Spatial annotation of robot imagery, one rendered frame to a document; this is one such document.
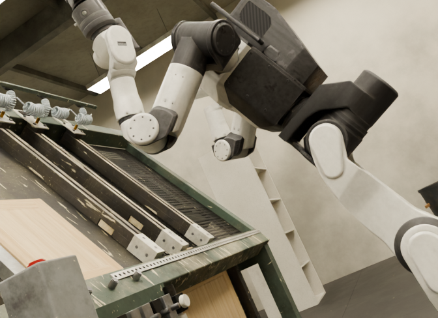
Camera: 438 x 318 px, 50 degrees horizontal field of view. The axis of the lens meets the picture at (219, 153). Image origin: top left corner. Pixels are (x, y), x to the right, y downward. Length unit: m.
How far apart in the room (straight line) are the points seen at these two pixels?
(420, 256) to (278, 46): 0.63
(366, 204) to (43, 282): 0.77
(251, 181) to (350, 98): 4.18
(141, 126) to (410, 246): 0.69
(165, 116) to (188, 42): 0.20
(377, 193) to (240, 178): 4.23
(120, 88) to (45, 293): 0.51
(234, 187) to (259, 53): 4.23
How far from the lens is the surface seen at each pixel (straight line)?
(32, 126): 2.58
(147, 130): 1.10
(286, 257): 5.32
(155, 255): 1.88
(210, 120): 1.71
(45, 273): 1.03
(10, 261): 1.47
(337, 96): 1.25
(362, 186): 1.22
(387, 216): 1.24
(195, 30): 1.18
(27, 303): 1.06
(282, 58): 1.27
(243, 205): 5.39
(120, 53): 1.20
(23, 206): 1.86
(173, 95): 1.14
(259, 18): 1.32
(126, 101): 1.17
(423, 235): 1.19
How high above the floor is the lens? 0.77
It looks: 13 degrees up
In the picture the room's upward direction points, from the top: 24 degrees counter-clockwise
